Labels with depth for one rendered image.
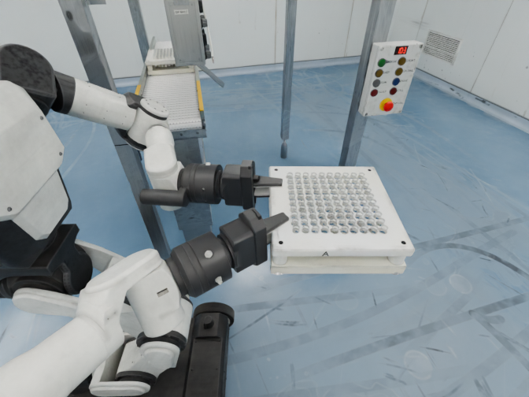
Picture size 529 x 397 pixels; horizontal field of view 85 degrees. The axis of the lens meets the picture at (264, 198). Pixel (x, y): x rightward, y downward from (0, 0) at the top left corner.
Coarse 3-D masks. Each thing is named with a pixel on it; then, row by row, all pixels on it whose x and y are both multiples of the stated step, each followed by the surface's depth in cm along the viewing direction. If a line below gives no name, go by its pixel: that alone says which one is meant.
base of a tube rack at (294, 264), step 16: (288, 256) 54; (304, 256) 54; (320, 256) 54; (336, 256) 54; (352, 256) 54; (368, 256) 54; (384, 256) 54; (272, 272) 53; (288, 272) 53; (304, 272) 53; (320, 272) 53; (336, 272) 53; (352, 272) 53; (368, 272) 54; (384, 272) 54; (400, 272) 54
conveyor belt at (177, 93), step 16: (160, 48) 197; (160, 80) 151; (176, 80) 151; (192, 80) 151; (144, 96) 135; (160, 96) 135; (176, 96) 135; (192, 96) 135; (176, 112) 123; (192, 112) 123; (176, 128) 118; (192, 128) 120
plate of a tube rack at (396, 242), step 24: (288, 168) 67; (312, 168) 67; (336, 168) 67; (360, 168) 67; (312, 192) 60; (384, 192) 61; (288, 216) 55; (336, 216) 56; (384, 216) 55; (288, 240) 51; (312, 240) 51; (336, 240) 51; (360, 240) 51; (384, 240) 51; (408, 240) 51
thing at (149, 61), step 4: (148, 52) 165; (152, 52) 165; (172, 52) 165; (148, 56) 159; (152, 56) 159; (172, 56) 159; (148, 60) 154; (152, 60) 154; (156, 60) 154; (160, 60) 154; (164, 60) 154; (168, 60) 154; (172, 60) 154; (148, 64) 152; (152, 64) 153; (156, 64) 153; (160, 64) 154; (164, 64) 154; (168, 64) 155
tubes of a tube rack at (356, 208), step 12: (300, 180) 62; (312, 180) 62; (324, 180) 62; (336, 180) 62; (348, 180) 62; (300, 192) 59; (324, 192) 59; (336, 192) 60; (348, 192) 60; (360, 192) 59; (300, 204) 57; (312, 204) 57; (324, 204) 58; (336, 204) 57; (348, 204) 57; (360, 204) 58; (300, 216) 55; (312, 216) 54; (324, 216) 54; (348, 216) 54; (360, 216) 54
